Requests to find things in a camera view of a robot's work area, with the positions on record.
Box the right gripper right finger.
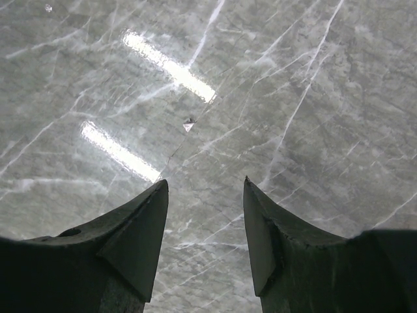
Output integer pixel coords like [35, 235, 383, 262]
[243, 179, 416, 312]

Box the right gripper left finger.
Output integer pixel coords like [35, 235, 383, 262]
[1, 180, 169, 312]

